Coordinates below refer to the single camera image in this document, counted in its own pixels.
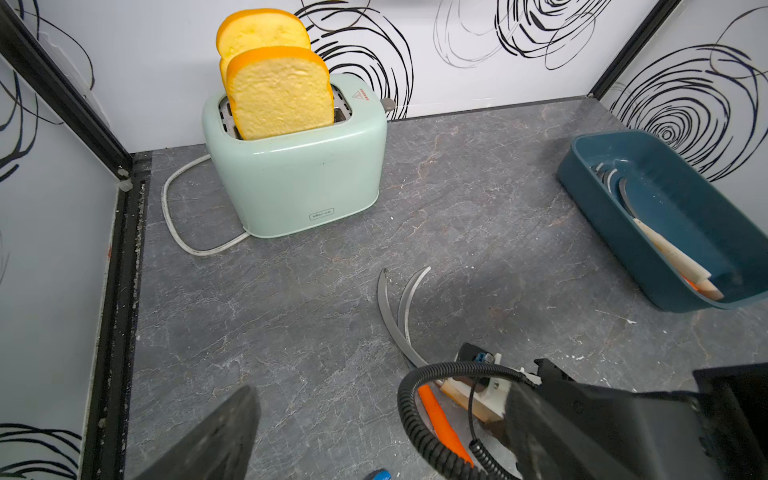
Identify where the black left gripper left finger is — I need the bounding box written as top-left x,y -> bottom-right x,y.
138,385 -> 261,480

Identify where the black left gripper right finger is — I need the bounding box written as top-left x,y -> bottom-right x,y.
505,384 -> 637,479

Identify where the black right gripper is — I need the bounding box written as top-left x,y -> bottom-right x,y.
480,359 -> 767,479

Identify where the wooden handle sickle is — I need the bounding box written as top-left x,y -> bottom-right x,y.
396,266 -> 509,424
618,178 -> 724,301

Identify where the teal plastic storage box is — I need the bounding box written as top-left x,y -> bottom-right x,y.
557,130 -> 767,313

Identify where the blue snack packet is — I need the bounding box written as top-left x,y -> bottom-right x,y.
364,469 -> 392,480

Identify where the mint green toaster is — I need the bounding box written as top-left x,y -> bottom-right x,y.
202,74 -> 387,239

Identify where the yellow toast slice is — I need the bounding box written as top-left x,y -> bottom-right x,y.
216,8 -> 311,83
225,46 -> 334,140

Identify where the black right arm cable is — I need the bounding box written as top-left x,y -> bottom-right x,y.
397,361 -> 529,480

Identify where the white toaster power cord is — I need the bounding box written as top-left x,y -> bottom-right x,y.
160,154 -> 251,258

